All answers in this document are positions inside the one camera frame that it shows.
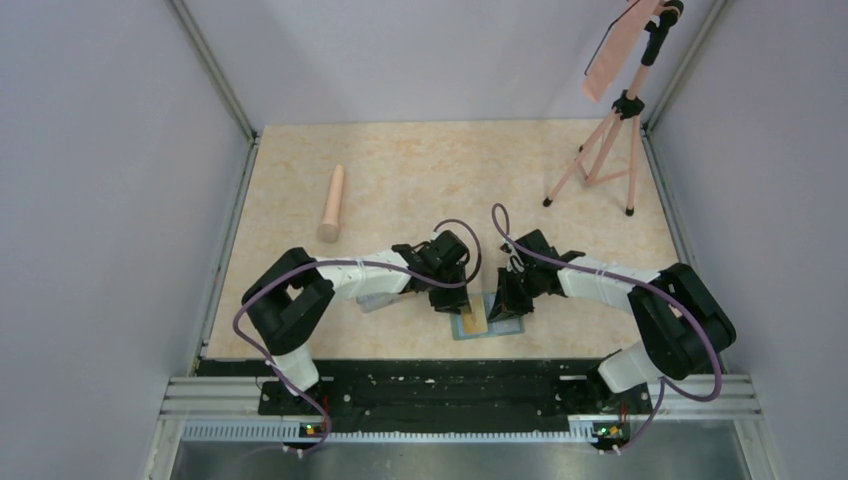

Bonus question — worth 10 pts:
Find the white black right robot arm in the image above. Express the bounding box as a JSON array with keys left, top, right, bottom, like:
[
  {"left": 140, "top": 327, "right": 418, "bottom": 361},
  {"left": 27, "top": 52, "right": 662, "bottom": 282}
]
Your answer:
[{"left": 488, "top": 230, "right": 737, "bottom": 412}]

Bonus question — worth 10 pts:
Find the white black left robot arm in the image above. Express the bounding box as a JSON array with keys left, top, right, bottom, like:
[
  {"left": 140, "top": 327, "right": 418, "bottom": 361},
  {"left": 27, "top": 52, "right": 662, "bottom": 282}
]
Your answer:
[{"left": 239, "top": 230, "right": 470, "bottom": 414}]

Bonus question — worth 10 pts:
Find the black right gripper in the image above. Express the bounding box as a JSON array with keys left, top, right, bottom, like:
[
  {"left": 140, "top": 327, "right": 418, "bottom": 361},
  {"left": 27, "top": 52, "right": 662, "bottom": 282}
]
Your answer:
[{"left": 489, "top": 265, "right": 542, "bottom": 323}]

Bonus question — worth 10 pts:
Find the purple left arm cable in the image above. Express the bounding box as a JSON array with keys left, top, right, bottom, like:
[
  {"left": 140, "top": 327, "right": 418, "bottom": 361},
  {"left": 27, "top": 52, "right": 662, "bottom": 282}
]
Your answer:
[{"left": 231, "top": 219, "right": 484, "bottom": 458}]

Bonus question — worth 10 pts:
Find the pink flat panel on tripod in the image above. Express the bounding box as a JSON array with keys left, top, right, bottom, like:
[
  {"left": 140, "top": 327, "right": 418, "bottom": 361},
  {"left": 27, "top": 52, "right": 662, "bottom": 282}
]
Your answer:
[{"left": 582, "top": 0, "right": 661, "bottom": 102}]

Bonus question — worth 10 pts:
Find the grey slotted cable duct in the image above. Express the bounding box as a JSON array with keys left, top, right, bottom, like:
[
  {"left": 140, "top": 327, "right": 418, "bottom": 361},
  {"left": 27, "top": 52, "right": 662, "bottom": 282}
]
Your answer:
[{"left": 181, "top": 420, "right": 598, "bottom": 444}]

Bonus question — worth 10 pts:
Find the pink cylindrical handle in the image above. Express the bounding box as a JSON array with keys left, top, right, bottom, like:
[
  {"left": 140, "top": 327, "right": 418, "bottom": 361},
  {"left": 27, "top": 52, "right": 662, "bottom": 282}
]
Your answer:
[{"left": 317, "top": 165, "right": 345, "bottom": 243}]

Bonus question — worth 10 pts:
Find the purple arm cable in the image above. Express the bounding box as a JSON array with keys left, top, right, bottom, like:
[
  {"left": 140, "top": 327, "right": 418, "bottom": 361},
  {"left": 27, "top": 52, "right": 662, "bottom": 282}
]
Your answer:
[
  {"left": 490, "top": 202, "right": 725, "bottom": 455},
  {"left": 231, "top": 219, "right": 484, "bottom": 458}
]

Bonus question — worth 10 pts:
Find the gold credit card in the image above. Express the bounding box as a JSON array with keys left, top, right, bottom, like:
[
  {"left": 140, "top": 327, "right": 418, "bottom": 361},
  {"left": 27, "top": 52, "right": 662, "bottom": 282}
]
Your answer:
[{"left": 461, "top": 295, "right": 488, "bottom": 335}]

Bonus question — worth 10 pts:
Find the clear plastic card box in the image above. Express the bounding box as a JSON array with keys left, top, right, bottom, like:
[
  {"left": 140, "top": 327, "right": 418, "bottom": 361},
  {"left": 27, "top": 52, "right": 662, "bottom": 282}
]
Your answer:
[{"left": 356, "top": 294, "right": 403, "bottom": 314}]

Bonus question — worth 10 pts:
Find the pink tripod stand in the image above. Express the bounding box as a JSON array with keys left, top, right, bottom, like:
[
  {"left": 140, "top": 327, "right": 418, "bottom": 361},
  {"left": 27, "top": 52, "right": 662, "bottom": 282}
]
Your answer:
[{"left": 542, "top": 1, "right": 685, "bottom": 217}]

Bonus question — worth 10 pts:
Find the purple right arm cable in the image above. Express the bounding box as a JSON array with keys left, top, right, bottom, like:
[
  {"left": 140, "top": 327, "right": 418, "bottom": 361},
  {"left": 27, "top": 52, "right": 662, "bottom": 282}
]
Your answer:
[{"left": 490, "top": 202, "right": 725, "bottom": 455}]

